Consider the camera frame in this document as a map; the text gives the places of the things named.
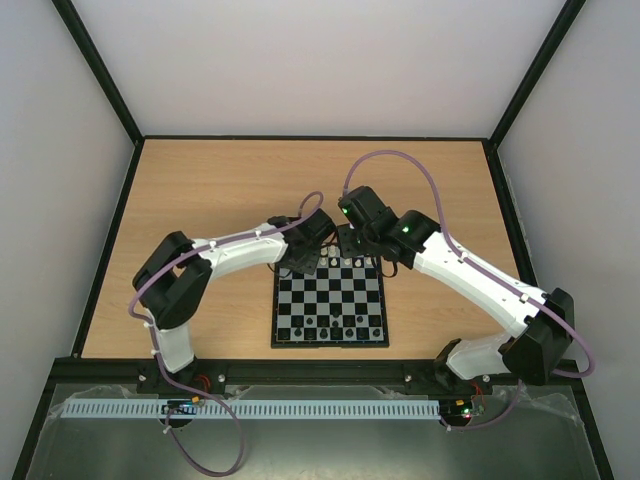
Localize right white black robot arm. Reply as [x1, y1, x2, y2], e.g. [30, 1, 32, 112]
[338, 186, 575, 392]

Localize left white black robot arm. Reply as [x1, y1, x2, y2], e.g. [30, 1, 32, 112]
[130, 209, 336, 374]

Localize black and silver chessboard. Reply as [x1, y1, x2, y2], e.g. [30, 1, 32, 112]
[271, 247, 390, 348]

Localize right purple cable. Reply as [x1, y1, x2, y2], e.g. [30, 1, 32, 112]
[343, 149, 597, 432]

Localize purple cable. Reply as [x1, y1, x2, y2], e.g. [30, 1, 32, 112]
[128, 191, 249, 476]
[343, 149, 597, 432]

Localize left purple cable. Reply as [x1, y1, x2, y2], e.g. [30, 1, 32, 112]
[128, 191, 249, 476]

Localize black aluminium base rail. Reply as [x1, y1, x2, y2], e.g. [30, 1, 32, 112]
[46, 357, 517, 398]

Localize light blue cable duct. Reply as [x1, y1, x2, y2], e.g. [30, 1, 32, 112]
[60, 399, 441, 420]

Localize black frame posts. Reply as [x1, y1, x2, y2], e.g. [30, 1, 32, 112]
[49, 0, 616, 480]

